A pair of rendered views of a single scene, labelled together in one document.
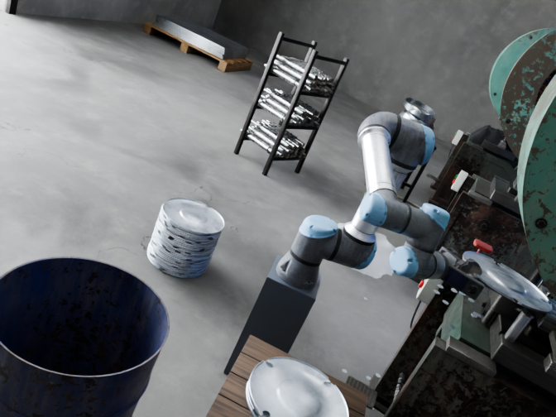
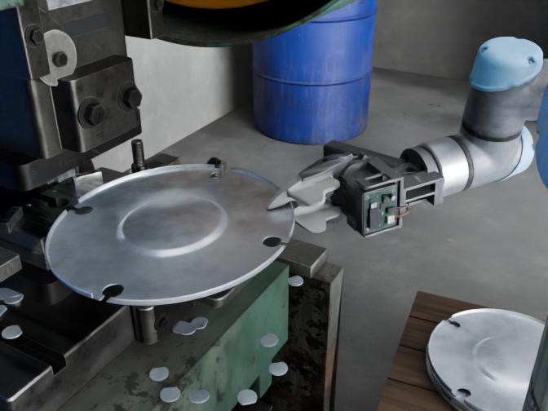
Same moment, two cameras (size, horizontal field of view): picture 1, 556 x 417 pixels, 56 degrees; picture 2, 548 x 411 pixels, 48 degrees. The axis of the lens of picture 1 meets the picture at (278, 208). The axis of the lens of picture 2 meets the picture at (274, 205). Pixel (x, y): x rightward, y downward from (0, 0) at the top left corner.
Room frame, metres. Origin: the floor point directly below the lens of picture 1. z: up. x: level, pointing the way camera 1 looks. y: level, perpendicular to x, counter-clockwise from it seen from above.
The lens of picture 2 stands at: (2.05, -0.42, 1.17)
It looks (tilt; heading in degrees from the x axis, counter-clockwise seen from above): 29 degrees down; 197
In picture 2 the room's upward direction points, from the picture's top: straight up
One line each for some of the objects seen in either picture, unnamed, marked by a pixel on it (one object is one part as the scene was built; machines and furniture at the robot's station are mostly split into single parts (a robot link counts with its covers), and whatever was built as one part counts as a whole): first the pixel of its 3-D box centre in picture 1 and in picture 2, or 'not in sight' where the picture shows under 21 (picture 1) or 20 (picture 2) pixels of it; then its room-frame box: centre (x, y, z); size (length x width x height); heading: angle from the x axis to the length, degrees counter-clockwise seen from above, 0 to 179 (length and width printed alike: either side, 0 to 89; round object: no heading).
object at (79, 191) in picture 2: (553, 318); (64, 218); (1.46, -0.89, 0.76); 0.15 x 0.09 x 0.05; 168
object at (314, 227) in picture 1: (316, 237); not in sight; (1.61, -0.16, 0.62); 0.13 x 0.12 x 0.14; 103
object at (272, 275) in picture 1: (272, 323); not in sight; (1.60, -0.15, 0.23); 0.18 x 0.18 x 0.45; 88
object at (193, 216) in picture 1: (194, 215); not in sight; (2.09, 0.34, 0.25); 0.29 x 0.29 x 0.01
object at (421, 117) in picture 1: (405, 146); not in sight; (4.57, -0.80, 0.40); 0.45 x 0.40 x 0.79; 0
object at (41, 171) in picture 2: not in sight; (44, 143); (1.46, -0.90, 0.86); 0.20 x 0.16 x 0.05; 168
